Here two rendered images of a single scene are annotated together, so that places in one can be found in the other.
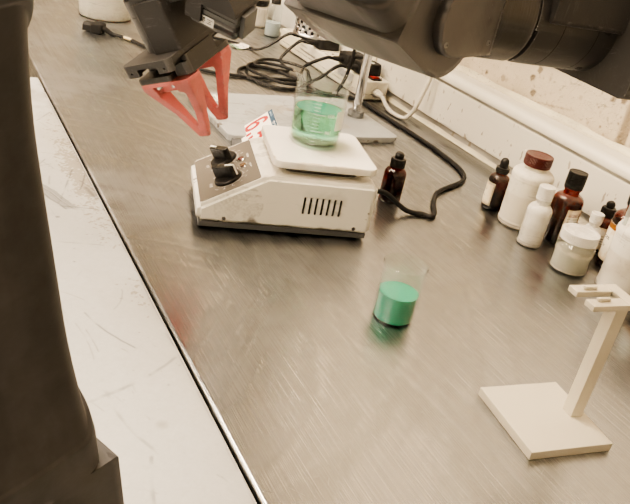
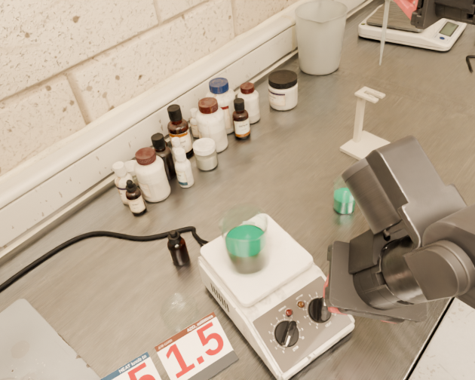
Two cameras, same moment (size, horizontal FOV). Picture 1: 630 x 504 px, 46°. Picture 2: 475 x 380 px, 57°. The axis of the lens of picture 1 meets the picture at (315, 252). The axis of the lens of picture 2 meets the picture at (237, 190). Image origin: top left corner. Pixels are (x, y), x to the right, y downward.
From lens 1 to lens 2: 1.03 m
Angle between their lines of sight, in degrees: 81
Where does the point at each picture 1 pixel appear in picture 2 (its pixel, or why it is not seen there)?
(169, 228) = (372, 345)
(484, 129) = (12, 223)
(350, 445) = not seen: hidden behind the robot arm
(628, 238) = (222, 120)
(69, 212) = not seen: outside the picture
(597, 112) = (61, 125)
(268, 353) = not seen: hidden behind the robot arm
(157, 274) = (430, 312)
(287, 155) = (298, 258)
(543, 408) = (364, 147)
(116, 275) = (458, 329)
